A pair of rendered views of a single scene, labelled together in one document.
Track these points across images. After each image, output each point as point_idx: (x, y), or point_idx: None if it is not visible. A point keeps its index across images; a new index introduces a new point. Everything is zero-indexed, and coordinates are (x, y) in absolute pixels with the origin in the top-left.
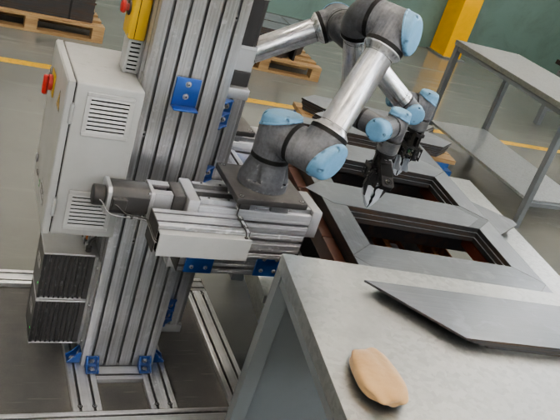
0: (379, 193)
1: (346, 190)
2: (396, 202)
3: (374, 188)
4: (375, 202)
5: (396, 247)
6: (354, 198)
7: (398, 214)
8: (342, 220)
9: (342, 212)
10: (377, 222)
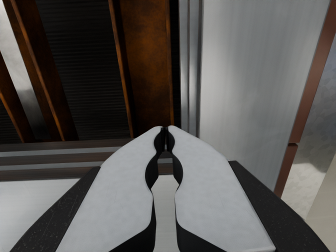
0: (104, 192)
1: (169, 243)
2: (18, 239)
3: (155, 235)
4: (125, 145)
5: (36, 124)
6: (155, 215)
7: (6, 181)
8: (278, 47)
9: (244, 115)
10: (87, 147)
